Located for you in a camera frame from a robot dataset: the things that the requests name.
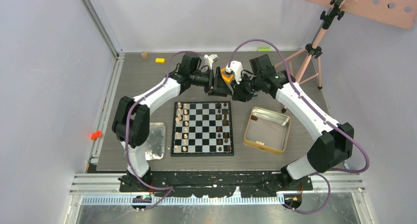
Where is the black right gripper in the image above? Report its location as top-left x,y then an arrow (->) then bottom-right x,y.
230,72 -> 262,103

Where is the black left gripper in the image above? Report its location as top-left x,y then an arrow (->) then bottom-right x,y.
190,67 -> 232,97

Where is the dark chess piece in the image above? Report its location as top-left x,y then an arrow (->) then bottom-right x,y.
223,114 -> 229,126

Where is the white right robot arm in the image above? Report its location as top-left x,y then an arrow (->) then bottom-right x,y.
224,54 -> 354,190

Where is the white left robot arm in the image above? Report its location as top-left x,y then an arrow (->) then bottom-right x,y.
112,51 -> 232,192

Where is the pink perforated board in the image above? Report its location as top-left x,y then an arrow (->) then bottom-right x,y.
305,0 -> 417,30

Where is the yellow triangle toy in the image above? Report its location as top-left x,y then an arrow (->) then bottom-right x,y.
220,68 -> 234,84

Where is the black and white chessboard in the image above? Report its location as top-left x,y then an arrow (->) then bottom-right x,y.
171,101 -> 235,157

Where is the gold square metal tin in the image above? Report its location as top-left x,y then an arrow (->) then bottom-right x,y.
243,107 -> 291,155

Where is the small yellow block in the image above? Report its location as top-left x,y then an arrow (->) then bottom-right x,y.
155,58 -> 165,64

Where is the silver tin lid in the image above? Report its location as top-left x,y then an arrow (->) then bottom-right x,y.
144,122 -> 166,161

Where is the pink tripod stand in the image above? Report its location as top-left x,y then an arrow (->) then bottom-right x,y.
273,0 -> 324,114

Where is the green block at wall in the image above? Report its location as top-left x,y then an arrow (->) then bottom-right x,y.
257,48 -> 271,52

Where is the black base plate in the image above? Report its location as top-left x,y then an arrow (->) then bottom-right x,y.
118,170 -> 313,198

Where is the orange block on rail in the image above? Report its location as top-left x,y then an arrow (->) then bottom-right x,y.
90,130 -> 101,140

